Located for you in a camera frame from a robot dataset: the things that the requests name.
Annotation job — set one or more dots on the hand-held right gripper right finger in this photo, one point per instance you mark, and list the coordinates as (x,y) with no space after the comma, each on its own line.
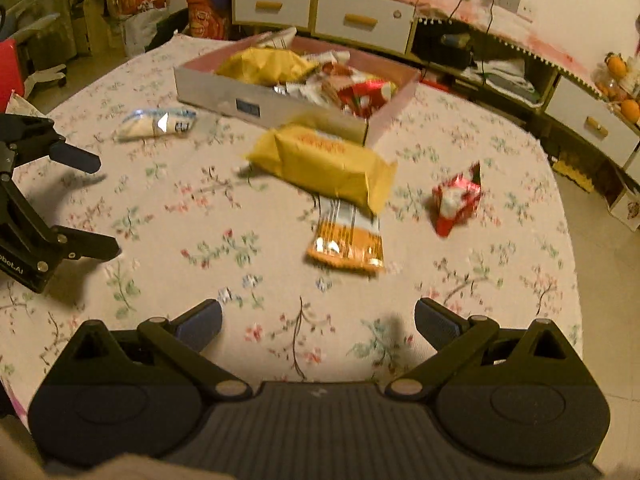
(440,325)

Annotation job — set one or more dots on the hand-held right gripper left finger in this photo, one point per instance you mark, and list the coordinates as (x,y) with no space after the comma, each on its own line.
(202,325)

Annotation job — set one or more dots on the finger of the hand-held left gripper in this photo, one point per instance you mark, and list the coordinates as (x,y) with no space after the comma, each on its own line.
(75,156)
(90,249)

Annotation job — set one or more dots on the pink cardboard box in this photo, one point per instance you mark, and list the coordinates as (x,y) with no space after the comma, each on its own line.
(210,87)

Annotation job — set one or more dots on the large yellow snack packet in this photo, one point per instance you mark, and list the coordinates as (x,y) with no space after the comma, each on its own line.
(265,65)
(325,165)

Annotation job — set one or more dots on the small red snack packet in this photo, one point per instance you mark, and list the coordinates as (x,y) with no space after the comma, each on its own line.
(365,95)

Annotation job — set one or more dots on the white packet orange label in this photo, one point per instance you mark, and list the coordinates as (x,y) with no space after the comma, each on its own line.
(330,61)

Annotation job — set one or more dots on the floral cloth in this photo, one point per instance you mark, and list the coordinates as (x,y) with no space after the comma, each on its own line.
(20,104)

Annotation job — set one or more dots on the clear packet white filling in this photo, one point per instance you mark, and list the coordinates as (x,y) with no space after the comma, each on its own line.
(150,125)

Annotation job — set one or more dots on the white swivel chair base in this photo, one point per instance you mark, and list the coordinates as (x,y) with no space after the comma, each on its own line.
(45,77)

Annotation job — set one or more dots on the red chair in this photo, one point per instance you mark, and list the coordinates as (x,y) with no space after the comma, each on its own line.
(7,70)

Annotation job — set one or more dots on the red white snack packet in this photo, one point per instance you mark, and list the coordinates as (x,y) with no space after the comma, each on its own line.
(457,202)

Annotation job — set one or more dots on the orange white snack packet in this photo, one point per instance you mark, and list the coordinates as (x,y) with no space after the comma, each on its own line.
(345,242)

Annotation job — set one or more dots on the white paper bag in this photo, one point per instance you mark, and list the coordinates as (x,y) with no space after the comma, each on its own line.
(145,30)

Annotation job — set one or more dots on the wooden bookshelf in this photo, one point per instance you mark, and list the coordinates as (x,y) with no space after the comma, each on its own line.
(90,5)

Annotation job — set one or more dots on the black flat panel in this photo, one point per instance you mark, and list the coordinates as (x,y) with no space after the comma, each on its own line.
(167,30)

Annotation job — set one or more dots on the red printed bucket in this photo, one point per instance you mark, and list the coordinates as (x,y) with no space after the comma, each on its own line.
(206,17)

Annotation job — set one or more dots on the yellow toothed mat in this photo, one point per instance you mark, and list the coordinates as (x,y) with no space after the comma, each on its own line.
(575,175)

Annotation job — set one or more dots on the white printed storage box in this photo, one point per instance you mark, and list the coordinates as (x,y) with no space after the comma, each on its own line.
(627,207)

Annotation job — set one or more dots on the low wooden cabinet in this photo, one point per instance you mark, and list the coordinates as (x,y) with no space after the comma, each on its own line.
(535,95)

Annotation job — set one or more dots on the stack of papers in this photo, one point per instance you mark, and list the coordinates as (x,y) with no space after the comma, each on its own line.
(500,80)

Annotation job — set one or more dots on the black box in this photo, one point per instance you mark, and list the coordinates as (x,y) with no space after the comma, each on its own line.
(442,45)

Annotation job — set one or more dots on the orange fruit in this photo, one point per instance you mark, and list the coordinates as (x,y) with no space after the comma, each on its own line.
(629,110)
(615,66)

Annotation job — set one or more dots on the pink cloth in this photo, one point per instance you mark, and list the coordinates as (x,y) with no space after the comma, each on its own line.
(500,35)

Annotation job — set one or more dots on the white wall socket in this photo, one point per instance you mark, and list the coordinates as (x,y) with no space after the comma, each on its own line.
(526,10)

